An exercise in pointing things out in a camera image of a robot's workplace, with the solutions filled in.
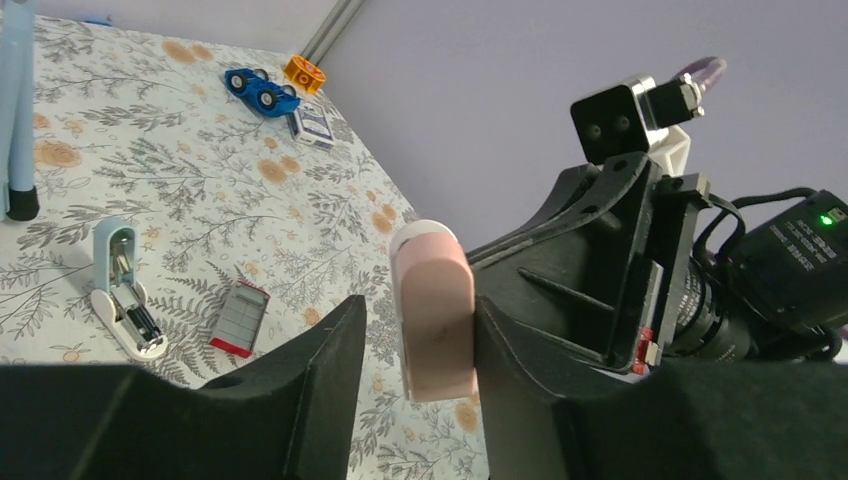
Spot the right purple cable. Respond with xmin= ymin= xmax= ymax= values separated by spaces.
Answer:
xmin=672 ymin=56 xmax=729 ymax=94

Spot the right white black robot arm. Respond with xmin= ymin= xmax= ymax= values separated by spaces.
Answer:
xmin=468 ymin=153 xmax=847 ymax=374

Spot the blue toy car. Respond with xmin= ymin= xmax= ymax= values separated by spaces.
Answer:
xmin=224 ymin=68 xmax=301 ymax=118

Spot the open staple box tray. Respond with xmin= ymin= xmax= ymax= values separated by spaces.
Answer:
xmin=209 ymin=281 xmax=271 ymax=358

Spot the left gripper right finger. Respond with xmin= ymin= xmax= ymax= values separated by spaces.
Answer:
xmin=475 ymin=298 xmax=847 ymax=479

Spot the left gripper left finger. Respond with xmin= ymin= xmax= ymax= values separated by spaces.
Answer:
xmin=1 ymin=295 xmax=367 ymax=479

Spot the pink stapler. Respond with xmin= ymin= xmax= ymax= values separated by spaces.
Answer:
xmin=389 ymin=220 xmax=477 ymax=403

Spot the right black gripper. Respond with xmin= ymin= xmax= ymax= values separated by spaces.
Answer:
xmin=467 ymin=153 xmax=751 ymax=371

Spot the floral patterned table mat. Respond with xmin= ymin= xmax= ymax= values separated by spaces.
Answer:
xmin=1 ymin=17 xmax=489 ymax=479

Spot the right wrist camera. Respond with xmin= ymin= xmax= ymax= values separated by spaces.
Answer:
xmin=570 ymin=73 xmax=704 ymax=177

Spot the light blue tripod stand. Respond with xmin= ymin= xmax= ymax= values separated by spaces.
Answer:
xmin=1 ymin=0 xmax=40 ymax=222

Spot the orange round toy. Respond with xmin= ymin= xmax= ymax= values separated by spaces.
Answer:
xmin=282 ymin=55 xmax=326 ymax=94

